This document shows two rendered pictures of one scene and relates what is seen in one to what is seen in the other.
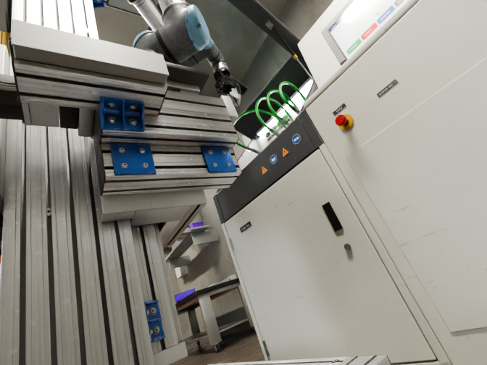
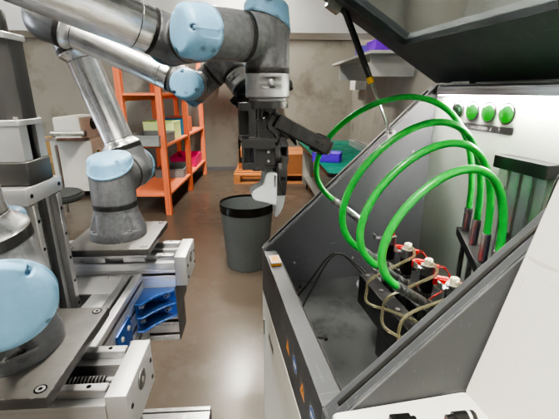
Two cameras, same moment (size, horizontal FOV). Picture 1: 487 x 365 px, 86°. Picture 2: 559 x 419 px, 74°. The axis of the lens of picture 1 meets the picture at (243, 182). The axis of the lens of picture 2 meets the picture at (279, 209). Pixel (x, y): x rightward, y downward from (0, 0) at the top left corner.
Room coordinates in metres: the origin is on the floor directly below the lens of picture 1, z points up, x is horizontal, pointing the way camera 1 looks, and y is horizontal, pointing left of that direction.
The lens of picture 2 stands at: (0.44, -0.51, 1.43)
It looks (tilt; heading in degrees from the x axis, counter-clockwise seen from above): 18 degrees down; 36
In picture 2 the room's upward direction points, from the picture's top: straight up
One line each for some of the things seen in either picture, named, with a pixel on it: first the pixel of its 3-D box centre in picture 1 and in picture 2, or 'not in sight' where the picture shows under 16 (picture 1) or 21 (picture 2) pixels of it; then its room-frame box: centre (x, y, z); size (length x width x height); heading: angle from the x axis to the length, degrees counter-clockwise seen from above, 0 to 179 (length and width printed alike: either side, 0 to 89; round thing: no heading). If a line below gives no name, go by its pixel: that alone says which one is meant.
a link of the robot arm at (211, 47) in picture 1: (204, 48); (207, 34); (0.88, -0.06, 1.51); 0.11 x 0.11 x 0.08; 76
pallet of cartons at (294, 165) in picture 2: not in sight; (273, 164); (5.53, 3.27, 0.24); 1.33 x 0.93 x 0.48; 129
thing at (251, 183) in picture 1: (259, 176); (292, 330); (1.10, -0.08, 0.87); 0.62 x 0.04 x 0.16; 47
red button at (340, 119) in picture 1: (342, 121); not in sight; (0.76, -0.38, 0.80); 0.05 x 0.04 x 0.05; 47
